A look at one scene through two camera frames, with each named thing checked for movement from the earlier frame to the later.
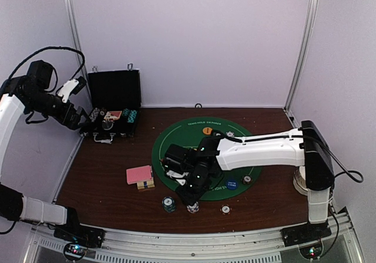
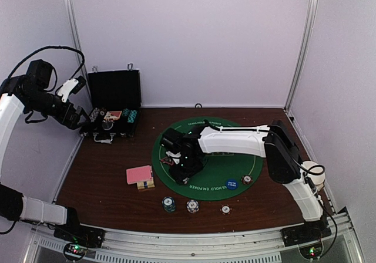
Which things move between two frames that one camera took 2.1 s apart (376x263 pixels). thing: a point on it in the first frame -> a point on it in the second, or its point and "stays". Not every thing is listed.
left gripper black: (71, 122) stays
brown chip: (247, 179) stays
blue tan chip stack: (193, 209) stays
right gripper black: (191, 199) -> (180, 175)
